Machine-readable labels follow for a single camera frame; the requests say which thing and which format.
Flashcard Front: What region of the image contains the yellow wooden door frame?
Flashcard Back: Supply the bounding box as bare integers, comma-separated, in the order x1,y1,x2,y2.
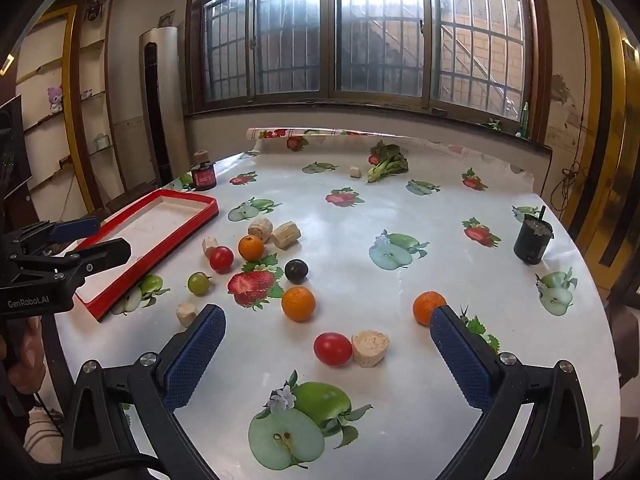
565,0,640,286

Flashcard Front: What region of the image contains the red rectangular tray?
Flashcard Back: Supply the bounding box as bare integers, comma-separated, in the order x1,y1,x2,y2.
72,189,220,322

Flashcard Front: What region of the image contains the black wall cable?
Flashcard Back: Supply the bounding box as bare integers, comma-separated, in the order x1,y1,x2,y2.
552,160,583,211

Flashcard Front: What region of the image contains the person's left hand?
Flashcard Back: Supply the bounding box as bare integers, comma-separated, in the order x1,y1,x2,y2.
0,316,48,397

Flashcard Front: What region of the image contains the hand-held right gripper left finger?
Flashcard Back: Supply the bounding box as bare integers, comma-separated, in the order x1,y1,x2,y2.
60,304,227,480

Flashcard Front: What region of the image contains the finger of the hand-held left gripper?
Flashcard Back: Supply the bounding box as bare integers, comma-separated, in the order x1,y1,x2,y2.
20,238,132,286
10,216,101,251

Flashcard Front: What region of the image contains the red tomato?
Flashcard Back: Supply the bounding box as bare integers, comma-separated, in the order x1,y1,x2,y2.
313,332,353,367
208,246,235,272

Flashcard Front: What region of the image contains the black cup with straw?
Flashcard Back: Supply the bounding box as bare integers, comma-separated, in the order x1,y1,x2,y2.
513,205,555,266

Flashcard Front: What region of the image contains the wall shelf unit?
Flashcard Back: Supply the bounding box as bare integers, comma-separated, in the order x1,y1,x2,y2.
15,5,126,211

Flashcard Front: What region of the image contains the large beige fibrous chunk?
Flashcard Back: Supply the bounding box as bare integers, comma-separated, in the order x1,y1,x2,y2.
271,221,302,250

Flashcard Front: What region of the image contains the barred window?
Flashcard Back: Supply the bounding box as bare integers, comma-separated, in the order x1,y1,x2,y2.
185,0,551,146

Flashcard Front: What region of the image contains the small orange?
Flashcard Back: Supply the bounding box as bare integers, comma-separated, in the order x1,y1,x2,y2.
238,234,265,262

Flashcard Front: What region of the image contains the dark jar with cork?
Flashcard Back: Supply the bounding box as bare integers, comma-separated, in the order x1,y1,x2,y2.
191,150,217,192

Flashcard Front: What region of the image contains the fruit print tablecloth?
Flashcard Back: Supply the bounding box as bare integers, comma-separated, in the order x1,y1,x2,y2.
50,127,621,480

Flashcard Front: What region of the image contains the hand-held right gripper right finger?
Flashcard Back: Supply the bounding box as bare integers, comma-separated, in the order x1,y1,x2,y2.
430,305,608,480

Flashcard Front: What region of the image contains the tower air conditioner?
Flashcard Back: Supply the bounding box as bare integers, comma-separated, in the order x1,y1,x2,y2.
139,26,188,188

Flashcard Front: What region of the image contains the low wooden cabinet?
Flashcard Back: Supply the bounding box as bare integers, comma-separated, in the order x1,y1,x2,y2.
105,187,166,213

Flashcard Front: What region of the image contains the black television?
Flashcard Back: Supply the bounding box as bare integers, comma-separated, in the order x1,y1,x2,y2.
0,95,35,201

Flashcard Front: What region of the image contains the green leafy vegetable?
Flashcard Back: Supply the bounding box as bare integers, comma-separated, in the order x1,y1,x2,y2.
367,142,410,183

